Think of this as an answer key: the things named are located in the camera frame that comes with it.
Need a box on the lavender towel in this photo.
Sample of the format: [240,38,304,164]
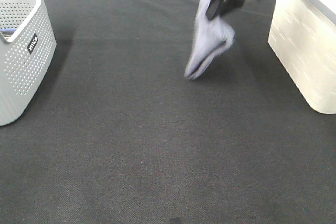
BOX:
[184,0,235,80]

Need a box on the white perforated storage basket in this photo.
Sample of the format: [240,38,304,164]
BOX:
[268,0,335,114]

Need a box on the grey perforated laundry basket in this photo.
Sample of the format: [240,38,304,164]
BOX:
[1,0,57,126]

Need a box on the blue cloth inside basket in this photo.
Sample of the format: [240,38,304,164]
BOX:
[0,28,16,36]

